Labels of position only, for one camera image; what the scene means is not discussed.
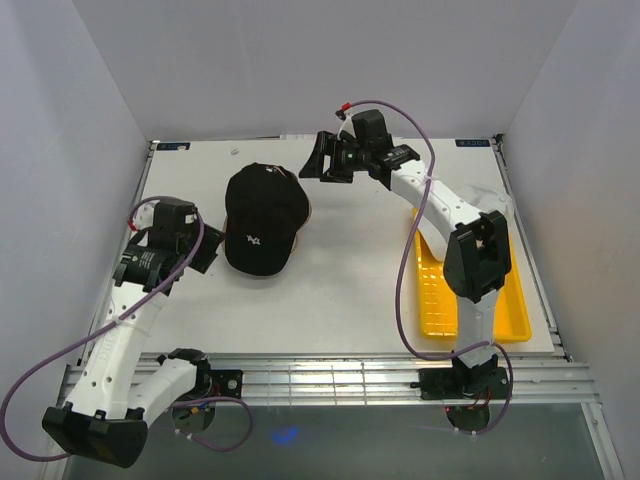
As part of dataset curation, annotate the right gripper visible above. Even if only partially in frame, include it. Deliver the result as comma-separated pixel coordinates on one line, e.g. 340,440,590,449
298,131,370,184

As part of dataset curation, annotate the black cap white logo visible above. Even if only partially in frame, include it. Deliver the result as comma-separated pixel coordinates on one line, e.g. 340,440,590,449
224,163,311,277

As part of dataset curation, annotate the white baseball cap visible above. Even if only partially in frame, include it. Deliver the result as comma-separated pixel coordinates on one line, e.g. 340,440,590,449
460,185,514,219

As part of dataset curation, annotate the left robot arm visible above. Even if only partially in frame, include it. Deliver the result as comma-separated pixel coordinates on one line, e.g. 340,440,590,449
42,196,224,468

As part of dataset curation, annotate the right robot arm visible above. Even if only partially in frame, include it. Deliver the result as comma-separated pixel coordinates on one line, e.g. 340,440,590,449
299,109,512,397

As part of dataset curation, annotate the yellow plastic tray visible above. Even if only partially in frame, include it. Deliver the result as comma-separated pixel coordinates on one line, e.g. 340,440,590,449
415,204,531,346

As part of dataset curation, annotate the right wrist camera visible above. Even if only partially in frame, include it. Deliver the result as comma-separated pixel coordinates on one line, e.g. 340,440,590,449
335,102,357,144

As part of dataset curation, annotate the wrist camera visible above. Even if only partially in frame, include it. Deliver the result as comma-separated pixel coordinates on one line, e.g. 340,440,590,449
335,102,357,144
128,202,155,232

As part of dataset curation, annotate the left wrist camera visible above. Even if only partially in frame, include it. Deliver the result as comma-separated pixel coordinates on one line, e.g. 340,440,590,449
128,202,155,232

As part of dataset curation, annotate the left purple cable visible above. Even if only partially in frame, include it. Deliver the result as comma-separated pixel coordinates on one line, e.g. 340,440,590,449
0,197,254,460

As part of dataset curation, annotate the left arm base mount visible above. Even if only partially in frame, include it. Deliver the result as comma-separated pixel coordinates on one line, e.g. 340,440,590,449
210,369,244,399

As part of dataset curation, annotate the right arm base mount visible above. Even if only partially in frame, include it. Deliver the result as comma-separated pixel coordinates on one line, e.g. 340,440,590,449
410,367,511,400

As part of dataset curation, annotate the aluminium front rail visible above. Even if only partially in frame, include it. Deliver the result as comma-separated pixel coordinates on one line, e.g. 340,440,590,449
211,357,600,407

